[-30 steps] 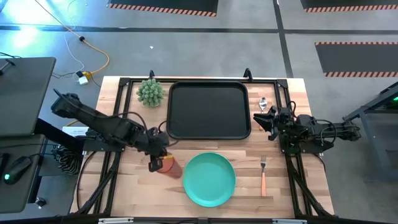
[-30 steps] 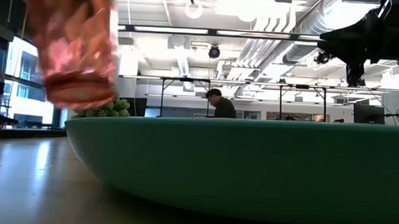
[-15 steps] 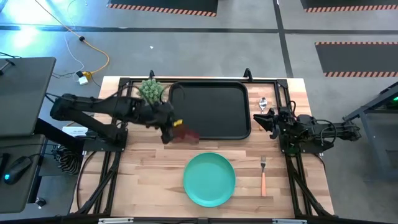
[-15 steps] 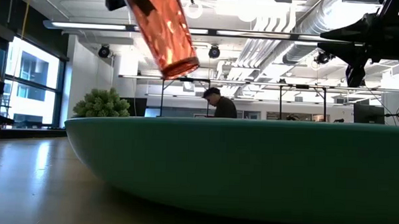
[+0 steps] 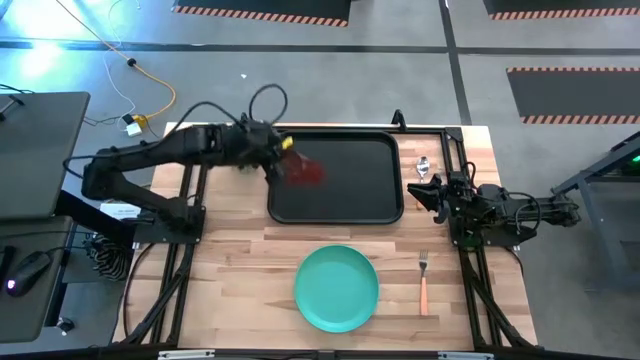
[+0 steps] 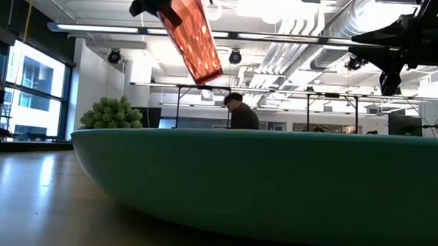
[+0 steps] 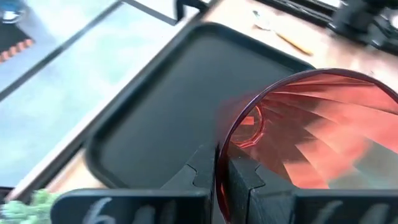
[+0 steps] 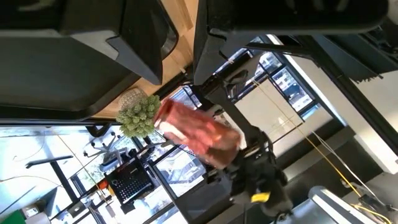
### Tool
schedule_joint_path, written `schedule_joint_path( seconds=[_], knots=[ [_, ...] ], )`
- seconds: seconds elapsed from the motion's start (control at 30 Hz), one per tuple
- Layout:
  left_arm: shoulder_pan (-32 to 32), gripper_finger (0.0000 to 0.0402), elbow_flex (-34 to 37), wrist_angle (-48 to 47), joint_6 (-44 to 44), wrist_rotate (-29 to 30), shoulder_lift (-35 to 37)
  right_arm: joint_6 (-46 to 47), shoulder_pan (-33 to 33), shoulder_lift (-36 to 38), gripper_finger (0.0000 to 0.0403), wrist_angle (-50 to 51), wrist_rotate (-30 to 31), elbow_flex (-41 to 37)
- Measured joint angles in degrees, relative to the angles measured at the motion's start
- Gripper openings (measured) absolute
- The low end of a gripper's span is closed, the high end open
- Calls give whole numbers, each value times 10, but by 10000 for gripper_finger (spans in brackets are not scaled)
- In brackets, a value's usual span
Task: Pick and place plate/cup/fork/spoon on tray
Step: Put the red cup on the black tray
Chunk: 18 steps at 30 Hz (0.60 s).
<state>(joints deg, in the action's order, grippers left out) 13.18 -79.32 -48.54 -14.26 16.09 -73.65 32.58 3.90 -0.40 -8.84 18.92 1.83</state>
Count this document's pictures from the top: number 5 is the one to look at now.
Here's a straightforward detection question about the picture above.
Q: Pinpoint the teal round plate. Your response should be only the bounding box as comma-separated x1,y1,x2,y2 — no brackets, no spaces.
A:
293,244,380,334

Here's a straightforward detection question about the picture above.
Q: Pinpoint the silver table bracket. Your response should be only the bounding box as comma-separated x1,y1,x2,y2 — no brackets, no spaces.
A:
437,350,495,360
157,349,217,360

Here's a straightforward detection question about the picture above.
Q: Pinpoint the black hazard-striped floor mat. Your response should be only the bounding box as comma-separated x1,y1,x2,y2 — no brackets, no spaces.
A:
172,0,352,28
505,66,640,126
482,0,640,22

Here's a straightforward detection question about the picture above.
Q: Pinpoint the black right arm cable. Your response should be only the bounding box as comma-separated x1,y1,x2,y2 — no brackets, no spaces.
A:
512,191,543,236

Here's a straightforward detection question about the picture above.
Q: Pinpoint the yellow floor cable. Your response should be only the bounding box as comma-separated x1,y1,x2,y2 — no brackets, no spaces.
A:
54,0,177,129

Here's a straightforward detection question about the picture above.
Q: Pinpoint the dark desk top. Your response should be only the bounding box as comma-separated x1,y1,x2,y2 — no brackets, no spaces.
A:
0,214,76,345

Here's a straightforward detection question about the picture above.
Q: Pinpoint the grey desk top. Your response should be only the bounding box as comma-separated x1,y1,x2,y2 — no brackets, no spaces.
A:
0,91,92,222

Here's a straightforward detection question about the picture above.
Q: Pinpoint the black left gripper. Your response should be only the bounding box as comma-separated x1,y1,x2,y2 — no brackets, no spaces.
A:
227,118,297,185

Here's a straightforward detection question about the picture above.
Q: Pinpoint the white paper label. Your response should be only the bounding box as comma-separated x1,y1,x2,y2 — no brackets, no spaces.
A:
98,201,144,222

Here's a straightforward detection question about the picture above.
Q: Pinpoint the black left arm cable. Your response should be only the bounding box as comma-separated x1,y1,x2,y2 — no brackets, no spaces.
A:
63,82,290,180

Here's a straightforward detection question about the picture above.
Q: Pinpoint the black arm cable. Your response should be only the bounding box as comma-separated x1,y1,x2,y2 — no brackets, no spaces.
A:
512,191,543,236
63,82,290,180

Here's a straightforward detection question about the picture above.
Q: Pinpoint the white power adapter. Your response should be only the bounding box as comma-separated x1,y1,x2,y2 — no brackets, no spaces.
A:
124,113,145,138

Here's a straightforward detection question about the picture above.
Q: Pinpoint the black white striped bundle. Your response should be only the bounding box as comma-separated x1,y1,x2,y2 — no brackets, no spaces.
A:
82,233,135,282

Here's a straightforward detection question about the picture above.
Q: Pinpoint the thin white floor cable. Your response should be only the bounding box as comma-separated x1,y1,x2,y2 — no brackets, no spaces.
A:
102,0,141,121

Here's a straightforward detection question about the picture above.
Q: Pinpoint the black aluminium table frame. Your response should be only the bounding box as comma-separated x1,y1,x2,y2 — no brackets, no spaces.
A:
119,124,539,351

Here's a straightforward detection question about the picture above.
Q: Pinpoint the metal fork with orange handle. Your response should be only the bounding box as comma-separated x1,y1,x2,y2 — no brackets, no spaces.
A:
417,248,430,317

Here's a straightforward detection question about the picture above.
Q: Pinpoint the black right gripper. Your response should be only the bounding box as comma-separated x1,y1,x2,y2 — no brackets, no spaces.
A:
406,172,484,226

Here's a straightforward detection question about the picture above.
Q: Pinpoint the black computer mouse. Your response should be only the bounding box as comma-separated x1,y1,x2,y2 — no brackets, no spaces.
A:
3,249,53,299

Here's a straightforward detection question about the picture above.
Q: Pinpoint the black clip on desk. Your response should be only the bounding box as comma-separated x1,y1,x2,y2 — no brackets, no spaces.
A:
0,94,26,123

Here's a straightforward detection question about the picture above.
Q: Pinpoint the red faceted cup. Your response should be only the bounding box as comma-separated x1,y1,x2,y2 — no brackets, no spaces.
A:
280,148,329,189

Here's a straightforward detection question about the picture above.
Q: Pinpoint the black rectangular tray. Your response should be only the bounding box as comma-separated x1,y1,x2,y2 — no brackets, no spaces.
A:
266,129,405,225

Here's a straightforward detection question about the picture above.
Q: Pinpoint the metal spoon with wooden handle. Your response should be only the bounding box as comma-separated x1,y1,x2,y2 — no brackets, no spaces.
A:
414,155,432,211

